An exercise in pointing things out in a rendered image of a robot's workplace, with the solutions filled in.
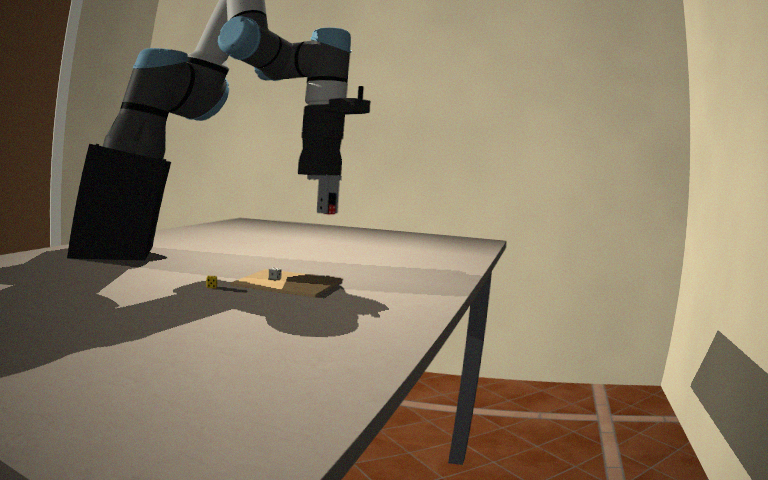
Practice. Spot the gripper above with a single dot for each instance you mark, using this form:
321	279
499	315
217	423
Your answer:
323	126

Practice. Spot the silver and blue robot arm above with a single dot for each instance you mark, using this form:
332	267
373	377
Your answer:
161	78

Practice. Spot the tan square mat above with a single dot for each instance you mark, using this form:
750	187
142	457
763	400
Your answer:
290	283

